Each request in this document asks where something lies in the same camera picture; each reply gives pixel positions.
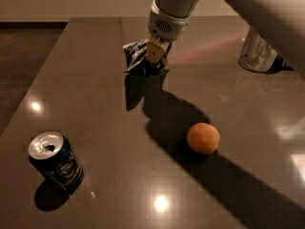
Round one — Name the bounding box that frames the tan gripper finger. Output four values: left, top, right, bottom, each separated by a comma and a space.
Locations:
146, 36, 170, 64

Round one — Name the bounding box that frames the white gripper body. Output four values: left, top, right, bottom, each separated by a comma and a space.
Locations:
148, 0, 190, 41

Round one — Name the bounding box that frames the blue chip bag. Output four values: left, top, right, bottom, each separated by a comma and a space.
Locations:
123, 40, 172, 77

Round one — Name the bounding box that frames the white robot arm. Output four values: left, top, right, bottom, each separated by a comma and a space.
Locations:
148, 0, 305, 74

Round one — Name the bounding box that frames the metal mesh cup holder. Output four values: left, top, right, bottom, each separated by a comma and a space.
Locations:
238, 27, 277, 73

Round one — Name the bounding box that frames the orange fruit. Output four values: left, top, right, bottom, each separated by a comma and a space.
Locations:
187, 123, 220, 155

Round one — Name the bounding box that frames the dark blue soda can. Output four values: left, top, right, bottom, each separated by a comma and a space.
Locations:
28, 131, 83, 190

